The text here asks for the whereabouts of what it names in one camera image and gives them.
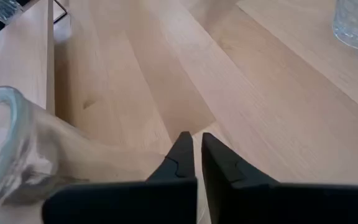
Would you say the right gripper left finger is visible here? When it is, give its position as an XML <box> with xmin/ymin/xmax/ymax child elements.
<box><xmin>41</xmin><ymin>131</ymin><xmax>198</xmax><ymax>224</ymax></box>

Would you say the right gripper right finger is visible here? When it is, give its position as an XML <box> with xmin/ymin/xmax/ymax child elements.
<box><xmin>201</xmin><ymin>132</ymin><xmax>358</xmax><ymax>224</ymax></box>

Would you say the clear wide-mouth glass vase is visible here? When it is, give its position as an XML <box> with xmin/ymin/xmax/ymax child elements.
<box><xmin>0</xmin><ymin>86</ymin><xmax>91</xmax><ymax>215</ymax></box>

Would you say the clear round glass vase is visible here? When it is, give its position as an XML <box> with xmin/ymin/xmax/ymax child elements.
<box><xmin>332</xmin><ymin>0</ymin><xmax>358</xmax><ymax>52</ymax></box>

